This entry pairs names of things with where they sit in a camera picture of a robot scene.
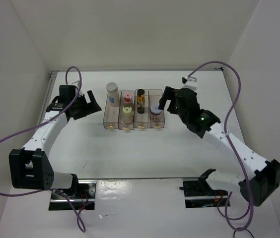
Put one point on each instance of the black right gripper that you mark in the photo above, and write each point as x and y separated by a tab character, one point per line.
168	94

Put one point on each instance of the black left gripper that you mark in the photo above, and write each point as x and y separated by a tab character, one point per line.
89	107

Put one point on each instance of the tall silver-lid blue-label spice jar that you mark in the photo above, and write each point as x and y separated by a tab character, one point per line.
113	94

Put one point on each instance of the white-lid red-label spice jar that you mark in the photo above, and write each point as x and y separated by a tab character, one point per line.
155	112

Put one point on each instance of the black-cap gold-band pepper bottle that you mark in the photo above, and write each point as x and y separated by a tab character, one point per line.
140	101

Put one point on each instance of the pink-lid spice jar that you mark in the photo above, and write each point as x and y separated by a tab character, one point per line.
128	99

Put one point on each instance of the yellow-lid spice jar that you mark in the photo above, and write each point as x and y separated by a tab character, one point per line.
127	115

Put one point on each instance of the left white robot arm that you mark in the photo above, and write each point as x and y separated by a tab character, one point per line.
30	167

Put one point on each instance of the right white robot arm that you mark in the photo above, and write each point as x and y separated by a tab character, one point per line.
260	177

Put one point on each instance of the clear bin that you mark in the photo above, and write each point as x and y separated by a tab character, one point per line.
123	126
111	115
141	121
154	96

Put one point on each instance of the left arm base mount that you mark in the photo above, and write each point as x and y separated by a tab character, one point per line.
82	198

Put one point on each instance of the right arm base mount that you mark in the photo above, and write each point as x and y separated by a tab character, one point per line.
195	196

